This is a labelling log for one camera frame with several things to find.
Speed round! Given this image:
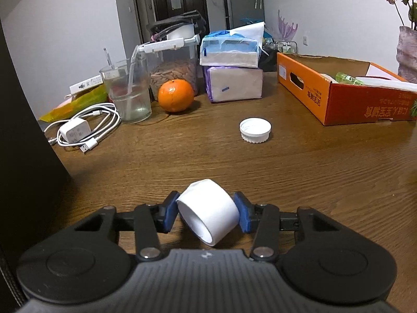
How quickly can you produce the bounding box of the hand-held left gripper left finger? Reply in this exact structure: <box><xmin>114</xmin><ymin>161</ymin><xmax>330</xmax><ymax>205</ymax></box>
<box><xmin>73</xmin><ymin>191</ymin><xmax>181</xmax><ymax>262</ymax></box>

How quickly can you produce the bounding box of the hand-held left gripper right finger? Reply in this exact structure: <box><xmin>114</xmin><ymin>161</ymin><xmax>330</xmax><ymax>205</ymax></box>
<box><xmin>232</xmin><ymin>192</ymin><xmax>341</xmax><ymax>262</ymax></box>

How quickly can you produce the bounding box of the white tape roll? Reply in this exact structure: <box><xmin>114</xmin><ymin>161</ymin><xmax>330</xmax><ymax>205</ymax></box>
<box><xmin>176</xmin><ymin>179</ymin><xmax>240</xmax><ymax>246</ymax></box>

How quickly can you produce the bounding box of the orange cardboard box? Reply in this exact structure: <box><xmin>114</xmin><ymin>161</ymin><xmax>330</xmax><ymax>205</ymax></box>
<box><xmin>277</xmin><ymin>52</ymin><xmax>417</xmax><ymax>126</ymax></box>

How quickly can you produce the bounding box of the green spray bottle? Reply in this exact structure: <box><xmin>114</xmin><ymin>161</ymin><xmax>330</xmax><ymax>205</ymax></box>
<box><xmin>335</xmin><ymin>72</ymin><xmax>364</xmax><ymax>85</ymax></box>

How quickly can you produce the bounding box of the red and white lint brush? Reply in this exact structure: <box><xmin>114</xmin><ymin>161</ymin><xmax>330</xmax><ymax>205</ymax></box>
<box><xmin>355</xmin><ymin>76</ymin><xmax>417</xmax><ymax>92</ymax></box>

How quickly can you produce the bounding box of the white bottle cap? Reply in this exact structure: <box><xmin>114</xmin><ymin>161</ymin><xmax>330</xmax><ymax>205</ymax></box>
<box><xmin>239</xmin><ymin>118</ymin><xmax>272</xmax><ymax>144</ymax></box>

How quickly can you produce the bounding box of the clear glass cup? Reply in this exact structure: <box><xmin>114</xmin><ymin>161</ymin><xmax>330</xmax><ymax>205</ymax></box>
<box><xmin>99</xmin><ymin>59</ymin><xmax>153</xmax><ymax>124</ymax></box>

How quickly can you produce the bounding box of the orange fruit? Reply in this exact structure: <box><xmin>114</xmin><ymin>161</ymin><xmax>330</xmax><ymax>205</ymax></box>
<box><xmin>158</xmin><ymin>79</ymin><xmax>195</xmax><ymax>113</ymax></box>

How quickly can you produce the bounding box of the white charger adapter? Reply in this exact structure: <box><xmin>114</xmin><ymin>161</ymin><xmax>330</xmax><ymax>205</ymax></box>
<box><xmin>59</xmin><ymin>118</ymin><xmax>93</xmax><ymax>146</ymax></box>

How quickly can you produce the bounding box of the purple tissue pack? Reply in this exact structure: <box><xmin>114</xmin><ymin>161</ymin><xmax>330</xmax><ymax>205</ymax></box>
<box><xmin>204</xmin><ymin>66</ymin><xmax>264</xmax><ymax>103</ymax></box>

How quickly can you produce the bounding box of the yellow packet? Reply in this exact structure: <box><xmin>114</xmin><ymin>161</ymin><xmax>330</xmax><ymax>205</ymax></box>
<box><xmin>39</xmin><ymin>86</ymin><xmax>109</xmax><ymax>122</ymax></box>

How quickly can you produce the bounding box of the clear food container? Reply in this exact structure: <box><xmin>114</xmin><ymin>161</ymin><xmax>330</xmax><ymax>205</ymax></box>
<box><xmin>140</xmin><ymin>35</ymin><xmax>201</xmax><ymax>97</ymax></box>

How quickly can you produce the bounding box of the small white box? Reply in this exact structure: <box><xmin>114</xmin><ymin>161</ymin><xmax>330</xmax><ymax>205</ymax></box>
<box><xmin>69</xmin><ymin>75</ymin><xmax>105</xmax><ymax>95</ymax></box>

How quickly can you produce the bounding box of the blue tissue pack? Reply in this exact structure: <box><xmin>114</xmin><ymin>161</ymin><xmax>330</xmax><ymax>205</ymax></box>
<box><xmin>199</xmin><ymin>22</ymin><xmax>265</xmax><ymax>69</ymax></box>

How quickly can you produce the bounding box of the metal trolley with bottles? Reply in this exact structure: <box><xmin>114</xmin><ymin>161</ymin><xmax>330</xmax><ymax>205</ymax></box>
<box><xmin>275</xmin><ymin>41</ymin><xmax>298</xmax><ymax>53</ymax></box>

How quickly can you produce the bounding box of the white round bowl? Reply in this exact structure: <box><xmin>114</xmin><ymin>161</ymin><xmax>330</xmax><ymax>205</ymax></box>
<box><xmin>166</xmin><ymin>23</ymin><xmax>196</xmax><ymax>41</ymax></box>

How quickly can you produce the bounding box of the black plastic gadget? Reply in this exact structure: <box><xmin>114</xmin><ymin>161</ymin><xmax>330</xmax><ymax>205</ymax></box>
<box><xmin>148</xmin><ymin>10</ymin><xmax>207</xmax><ymax>41</ymax></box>

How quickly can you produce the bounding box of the grey refrigerator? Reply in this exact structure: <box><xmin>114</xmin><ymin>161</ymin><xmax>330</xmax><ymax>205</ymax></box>
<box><xmin>222</xmin><ymin>0</ymin><xmax>265</xmax><ymax>30</ymax></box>

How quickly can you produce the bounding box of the pink textured vase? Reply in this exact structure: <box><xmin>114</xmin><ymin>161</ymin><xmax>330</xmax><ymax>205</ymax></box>
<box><xmin>396</xmin><ymin>25</ymin><xmax>417</xmax><ymax>83</ymax></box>

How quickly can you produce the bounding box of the white charging cable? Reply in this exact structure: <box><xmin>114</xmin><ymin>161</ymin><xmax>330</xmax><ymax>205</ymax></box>
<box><xmin>44</xmin><ymin>102</ymin><xmax>122</xmax><ymax>154</ymax></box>

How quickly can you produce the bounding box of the purple flower wall sticker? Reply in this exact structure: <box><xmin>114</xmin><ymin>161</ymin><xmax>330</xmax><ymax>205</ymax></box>
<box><xmin>277</xmin><ymin>10</ymin><xmax>298</xmax><ymax>41</ymax></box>

